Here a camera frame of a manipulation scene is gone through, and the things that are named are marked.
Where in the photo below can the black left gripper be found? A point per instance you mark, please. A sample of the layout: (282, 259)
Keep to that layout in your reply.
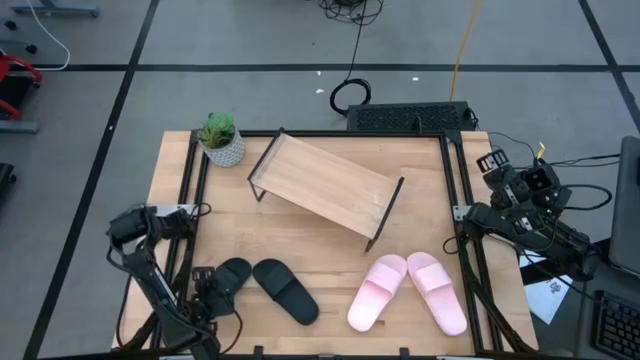
(207, 305)

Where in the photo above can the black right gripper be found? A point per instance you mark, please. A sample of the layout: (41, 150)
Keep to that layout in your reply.
(505, 189)

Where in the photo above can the black slide sandal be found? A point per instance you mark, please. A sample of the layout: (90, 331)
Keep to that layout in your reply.
(235, 272)
(285, 290)

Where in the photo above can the pink slide sandal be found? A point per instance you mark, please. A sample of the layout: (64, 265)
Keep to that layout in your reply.
(437, 295)
(375, 295)

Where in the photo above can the wooden shelf black metal legs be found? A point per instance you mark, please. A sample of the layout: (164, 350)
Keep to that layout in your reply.
(325, 182)

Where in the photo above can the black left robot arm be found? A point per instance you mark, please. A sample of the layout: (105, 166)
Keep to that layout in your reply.
(127, 225)

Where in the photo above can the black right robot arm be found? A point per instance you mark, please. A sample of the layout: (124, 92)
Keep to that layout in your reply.
(550, 240)

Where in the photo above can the white triangle-patterned pot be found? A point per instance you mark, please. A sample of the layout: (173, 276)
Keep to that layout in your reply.
(230, 155)

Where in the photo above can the grey laptop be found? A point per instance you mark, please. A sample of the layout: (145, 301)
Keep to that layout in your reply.
(627, 210)

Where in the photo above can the white paper sheet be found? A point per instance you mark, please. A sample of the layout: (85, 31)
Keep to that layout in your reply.
(547, 300)

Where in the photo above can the grey side desk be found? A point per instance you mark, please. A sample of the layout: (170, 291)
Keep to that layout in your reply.
(590, 300)

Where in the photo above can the black keyboard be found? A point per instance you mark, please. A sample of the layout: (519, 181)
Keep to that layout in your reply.
(620, 327)

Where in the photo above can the red cart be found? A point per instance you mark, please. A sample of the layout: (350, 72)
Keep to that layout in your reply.
(20, 62)

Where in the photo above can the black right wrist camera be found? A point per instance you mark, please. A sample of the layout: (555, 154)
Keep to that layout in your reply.
(542, 182)

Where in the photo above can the black aluminium table frame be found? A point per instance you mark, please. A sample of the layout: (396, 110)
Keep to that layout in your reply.
(375, 134)

